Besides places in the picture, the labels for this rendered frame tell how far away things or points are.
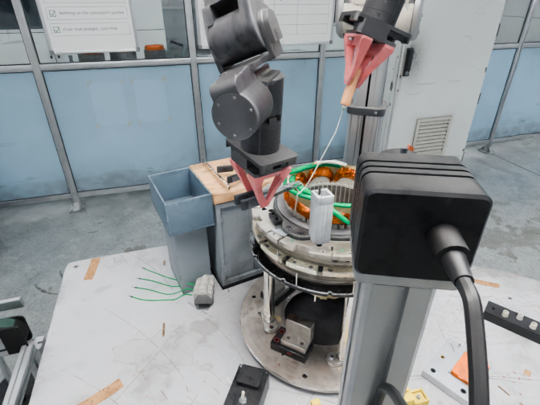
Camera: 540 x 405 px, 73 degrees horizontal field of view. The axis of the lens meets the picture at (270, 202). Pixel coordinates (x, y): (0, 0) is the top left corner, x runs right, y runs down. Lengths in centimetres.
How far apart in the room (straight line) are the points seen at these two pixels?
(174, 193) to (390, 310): 86
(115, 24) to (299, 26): 126
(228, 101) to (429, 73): 266
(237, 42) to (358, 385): 39
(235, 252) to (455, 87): 256
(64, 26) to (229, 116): 242
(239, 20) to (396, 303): 38
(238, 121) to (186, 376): 57
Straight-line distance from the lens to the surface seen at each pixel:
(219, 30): 49
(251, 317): 90
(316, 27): 303
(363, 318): 18
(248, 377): 76
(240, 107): 42
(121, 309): 101
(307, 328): 78
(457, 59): 315
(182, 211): 83
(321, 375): 81
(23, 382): 109
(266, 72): 50
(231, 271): 98
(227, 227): 90
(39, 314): 234
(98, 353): 94
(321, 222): 59
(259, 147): 51
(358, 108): 112
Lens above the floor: 146
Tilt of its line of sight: 30 degrees down
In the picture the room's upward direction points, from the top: straight up
